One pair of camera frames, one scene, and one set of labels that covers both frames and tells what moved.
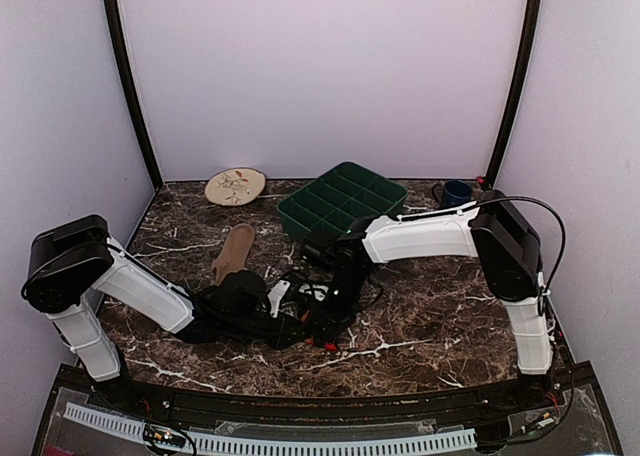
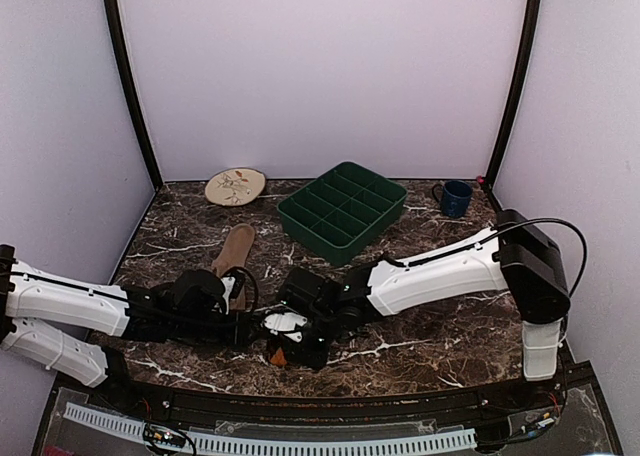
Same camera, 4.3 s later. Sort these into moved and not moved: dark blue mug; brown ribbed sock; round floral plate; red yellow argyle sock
Moved: red yellow argyle sock
Not moved: brown ribbed sock; dark blue mug; round floral plate
